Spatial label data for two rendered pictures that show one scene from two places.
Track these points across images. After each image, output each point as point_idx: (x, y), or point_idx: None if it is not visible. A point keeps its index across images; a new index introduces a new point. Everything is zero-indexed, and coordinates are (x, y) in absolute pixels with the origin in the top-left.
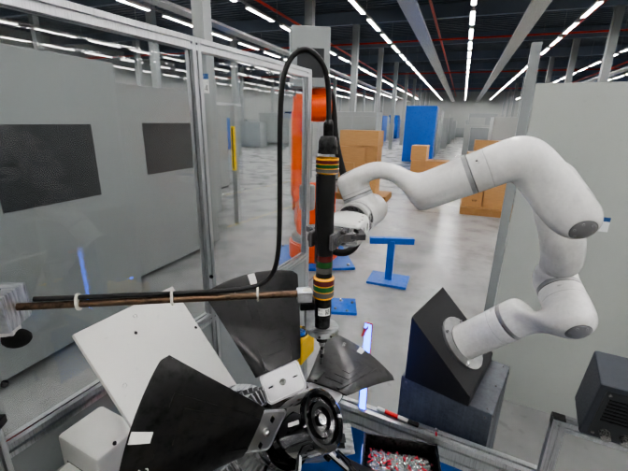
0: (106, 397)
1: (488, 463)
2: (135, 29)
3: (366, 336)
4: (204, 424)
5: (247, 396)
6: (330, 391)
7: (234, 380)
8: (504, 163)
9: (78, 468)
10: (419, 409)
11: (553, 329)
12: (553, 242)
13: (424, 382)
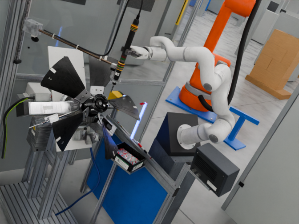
0: None
1: (160, 175)
2: None
3: (143, 107)
4: (67, 78)
5: None
6: (111, 105)
7: None
8: (193, 53)
9: (28, 95)
10: (154, 154)
11: (206, 134)
12: (212, 95)
13: (160, 142)
